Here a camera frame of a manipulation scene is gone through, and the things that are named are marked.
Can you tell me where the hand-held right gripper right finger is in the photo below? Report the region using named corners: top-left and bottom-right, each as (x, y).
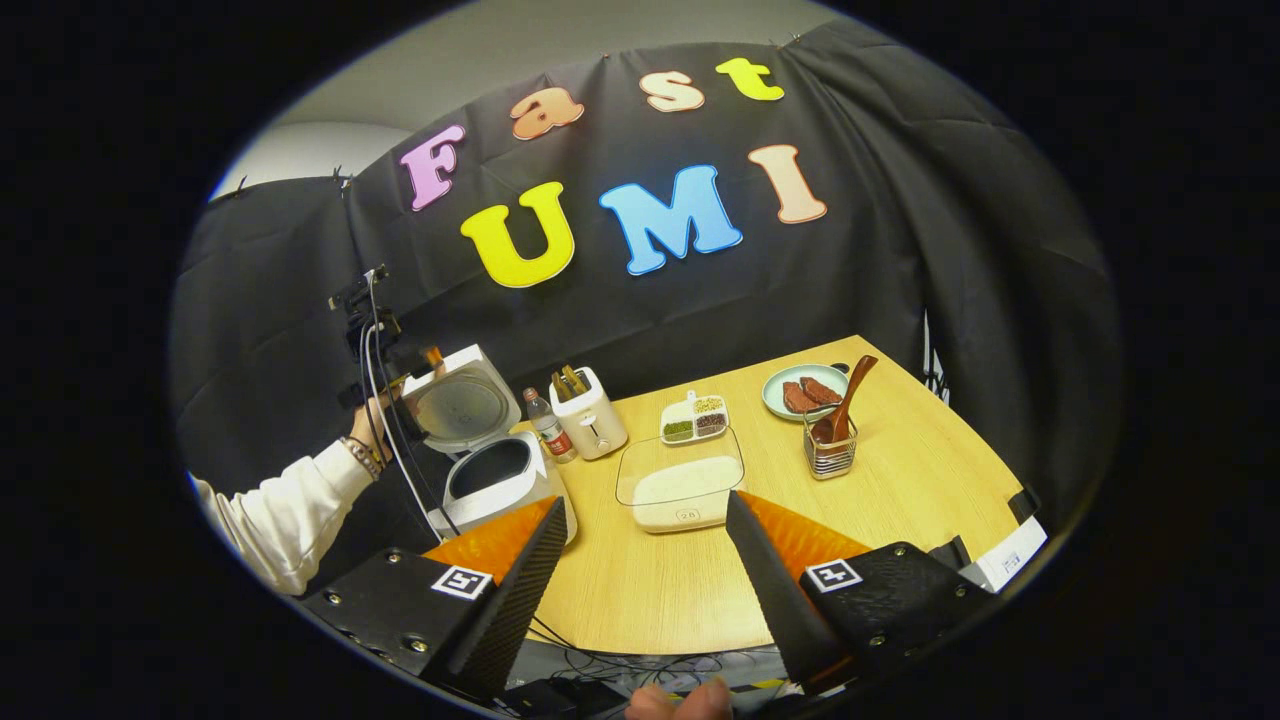
top-left (725, 489), bottom-right (998, 693)

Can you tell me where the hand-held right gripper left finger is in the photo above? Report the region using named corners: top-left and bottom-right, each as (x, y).
top-left (300, 495), bottom-right (569, 701)

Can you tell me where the white rice cooker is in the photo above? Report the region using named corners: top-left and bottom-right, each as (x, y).
top-left (400, 345), bottom-right (579, 546)

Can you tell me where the clear container of rice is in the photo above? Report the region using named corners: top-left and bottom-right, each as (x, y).
top-left (615, 425), bottom-right (746, 534)

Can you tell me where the metal wire chopstick holder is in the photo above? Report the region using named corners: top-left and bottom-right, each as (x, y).
top-left (803, 410), bottom-right (858, 481)

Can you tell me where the brown wooden spoon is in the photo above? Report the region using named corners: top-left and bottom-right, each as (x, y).
top-left (812, 355), bottom-right (879, 446)

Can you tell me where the clear water bottle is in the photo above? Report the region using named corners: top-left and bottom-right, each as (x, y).
top-left (523, 388), bottom-right (578, 464)

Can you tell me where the white toaster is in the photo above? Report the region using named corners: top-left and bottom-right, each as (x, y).
top-left (549, 368), bottom-right (629, 461)

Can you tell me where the white divided dish of beans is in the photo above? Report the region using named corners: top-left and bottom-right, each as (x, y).
top-left (660, 390), bottom-right (731, 446)

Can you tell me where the pale green plate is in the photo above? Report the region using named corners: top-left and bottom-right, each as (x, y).
top-left (762, 363), bottom-right (851, 421)

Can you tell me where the white printed card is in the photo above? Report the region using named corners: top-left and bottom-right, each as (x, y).
top-left (960, 515), bottom-right (1049, 593)

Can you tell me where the black backdrop cloth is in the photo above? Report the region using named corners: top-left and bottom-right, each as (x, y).
top-left (170, 20), bottom-right (1121, 536)

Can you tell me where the beaded bracelet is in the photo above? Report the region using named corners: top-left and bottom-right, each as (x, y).
top-left (338, 434), bottom-right (387, 482)

